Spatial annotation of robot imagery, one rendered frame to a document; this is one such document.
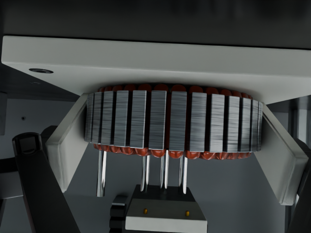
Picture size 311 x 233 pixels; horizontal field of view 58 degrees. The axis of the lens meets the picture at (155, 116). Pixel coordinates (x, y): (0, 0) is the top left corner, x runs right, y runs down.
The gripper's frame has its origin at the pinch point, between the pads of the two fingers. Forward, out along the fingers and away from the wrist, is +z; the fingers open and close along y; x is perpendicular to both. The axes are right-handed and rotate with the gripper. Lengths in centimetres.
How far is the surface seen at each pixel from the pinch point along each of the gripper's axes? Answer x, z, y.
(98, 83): 3.4, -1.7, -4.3
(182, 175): -11.3, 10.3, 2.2
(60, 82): 3.1, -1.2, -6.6
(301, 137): -8.7, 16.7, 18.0
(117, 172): -18.0, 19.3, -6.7
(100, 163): -6.5, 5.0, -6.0
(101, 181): -8.0, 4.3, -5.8
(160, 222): -7.3, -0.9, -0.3
